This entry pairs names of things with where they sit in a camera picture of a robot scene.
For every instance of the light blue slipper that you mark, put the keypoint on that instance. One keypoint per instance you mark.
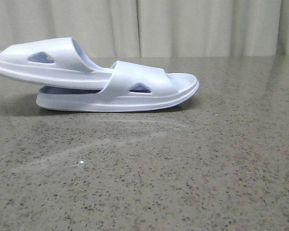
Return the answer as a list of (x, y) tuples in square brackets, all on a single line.
[(53, 62), (132, 87)]

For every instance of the beige pleated curtain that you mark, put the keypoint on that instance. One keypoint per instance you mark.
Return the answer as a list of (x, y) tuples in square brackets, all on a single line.
[(152, 28)]

